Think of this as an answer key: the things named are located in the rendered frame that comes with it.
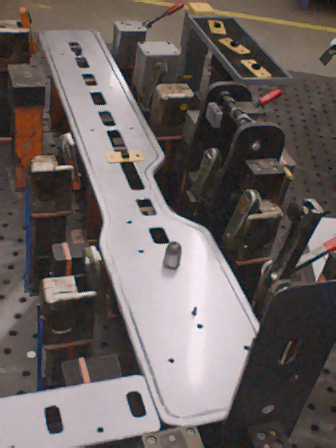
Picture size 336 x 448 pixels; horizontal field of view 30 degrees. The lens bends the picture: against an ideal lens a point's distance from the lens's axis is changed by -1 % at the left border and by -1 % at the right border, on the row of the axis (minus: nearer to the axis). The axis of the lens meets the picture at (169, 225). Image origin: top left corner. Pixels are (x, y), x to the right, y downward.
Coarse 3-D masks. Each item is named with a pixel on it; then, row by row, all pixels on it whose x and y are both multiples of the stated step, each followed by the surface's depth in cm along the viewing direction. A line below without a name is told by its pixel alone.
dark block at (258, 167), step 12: (252, 168) 120; (264, 168) 121; (276, 168) 122; (240, 180) 125; (252, 180) 120; (264, 180) 121; (276, 180) 122; (240, 192) 127; (264, 192) 123; (276, 192) 124
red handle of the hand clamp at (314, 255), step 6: (330, 240) 105; (324, 246) 104; (330, 246) 104; (312, 252) 105; (318, 252) 104; (324, 252) 104; (300, 258) 105; (306, 258) 105; (312, 258) 104; (318, 258) 105; (300, 264) 105; (306, 264) 105; (276, 270) 106; (294, 270) 105
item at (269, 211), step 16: (272, 208) 119; (256, 224) 118; (272, 224) 120; (240, 240) 121; (256, 240) 121; (272, 240) 123; (240, 256) 123; (256, 256) 124; (240, 272) 127; (256, 272) 128; (256, 288) 132
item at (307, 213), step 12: (300, 204) 99; (312, 204) 97; (288, 216) 97; (300, 216) 97; (312, 216) 96; (288, 228) 101; (300, 228) 100; (312, 228) 98; (288, 240) 102; (300, 240) 99; (288, 252) 103; (300, 252) 101; (276, 264) 105; (288, 264) 102; (264, 276) 107; (276, 276) 104; (288, 276) 104
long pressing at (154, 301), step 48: (48, 48) 176; (96, 48) 180; (96, 144) 141; (144, 144) 144; (96, 192) 128; (144, 192) 129; (144, 240) 118; (192, 240) 120; (144, 288) 108; (192, 288) 110; (240, 288) 111; (144, 336) 100; (192, 336) 101; (240, 336) 103; (192, 384) 94
